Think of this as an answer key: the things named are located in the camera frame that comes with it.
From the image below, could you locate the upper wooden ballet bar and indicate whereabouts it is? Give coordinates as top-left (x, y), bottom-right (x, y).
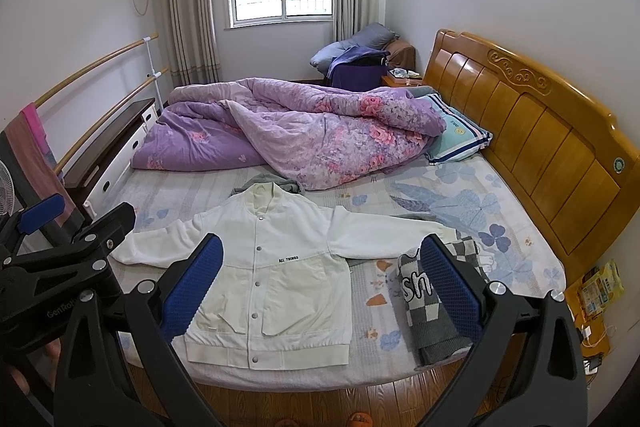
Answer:
top-left (34, 32), bottom-right (160, 108)

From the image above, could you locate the white bar support post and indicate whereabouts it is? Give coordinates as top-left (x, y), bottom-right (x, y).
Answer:
top-left (143, 36), bottom-right (163, 114)

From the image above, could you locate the grey zip hoodie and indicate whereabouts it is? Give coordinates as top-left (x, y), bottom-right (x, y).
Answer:
top-left (230, 172), bottom-right (305, 198)

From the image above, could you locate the white standing fan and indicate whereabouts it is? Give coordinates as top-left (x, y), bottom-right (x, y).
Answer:
top-left (0, 161), bottom-right (15, 215)

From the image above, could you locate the white button jacket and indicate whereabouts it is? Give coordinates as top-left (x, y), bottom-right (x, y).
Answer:
top-left (113, 183), bottom-right (457, 371)

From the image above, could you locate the pink grey hanging towel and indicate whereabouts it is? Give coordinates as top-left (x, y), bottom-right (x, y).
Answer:
top-left (1, 112), bottom-right (85, 246)

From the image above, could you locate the dark top white cabinet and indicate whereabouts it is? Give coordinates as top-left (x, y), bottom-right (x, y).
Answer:
top-left (63, 98), bottom-right (157, 220)

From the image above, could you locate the wooden ballet bar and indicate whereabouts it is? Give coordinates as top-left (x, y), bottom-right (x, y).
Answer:
top-left (34, 32), bottom-right (160, 108)
top-left (53, 67), bottom-right (168, 174)

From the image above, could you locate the purple floral quilt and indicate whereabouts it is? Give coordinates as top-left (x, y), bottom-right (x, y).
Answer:
top-left (132, 78), bottom-right (447, 191)

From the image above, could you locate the left grey curtain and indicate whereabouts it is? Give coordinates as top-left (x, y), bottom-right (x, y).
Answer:
top-left (160, 0), bottom-right (221, 87)

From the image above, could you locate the orange slipper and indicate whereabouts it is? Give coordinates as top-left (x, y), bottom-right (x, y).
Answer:
top-left (345, 412), bottom-right (374, 427)

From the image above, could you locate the yellow snack bag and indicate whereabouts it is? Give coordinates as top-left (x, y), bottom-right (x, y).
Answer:
top-left (579, 259), bottom-right (625, 317)

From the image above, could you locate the grey blue pillow pile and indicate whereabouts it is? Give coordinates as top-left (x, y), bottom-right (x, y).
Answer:
top-left (309, 23), bottom-right (398, 74)

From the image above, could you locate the lower wooden ballet bar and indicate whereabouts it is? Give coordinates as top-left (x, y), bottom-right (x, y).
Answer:
top-left (53, 67), bottom-right (168, 174)

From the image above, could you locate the checkered grey folded garment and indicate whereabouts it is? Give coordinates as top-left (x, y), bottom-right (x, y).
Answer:
top-left (397, 248), bottom-right (472, 366)

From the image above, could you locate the wooden nightstand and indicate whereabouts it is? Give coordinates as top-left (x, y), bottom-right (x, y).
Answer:
top-left (382, 68), bottom-right (423, 88)

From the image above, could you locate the dark purple cloth chair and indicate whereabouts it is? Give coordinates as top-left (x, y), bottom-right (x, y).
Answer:
top-left (326, 46), bottom-right (388, 92)

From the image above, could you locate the striped teal pillow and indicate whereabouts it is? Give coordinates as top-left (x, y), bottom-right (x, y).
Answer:
top-left (408, 86), bottom-right (492, 164)

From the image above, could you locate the wooden bed headboard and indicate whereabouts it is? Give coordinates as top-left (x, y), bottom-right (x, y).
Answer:
top-left (424, 29), bottom-right (639, 283)

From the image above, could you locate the floral bed sheet mattress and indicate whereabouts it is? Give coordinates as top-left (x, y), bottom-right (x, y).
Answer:
top-left (106, 155), bottom-right (566, 391)

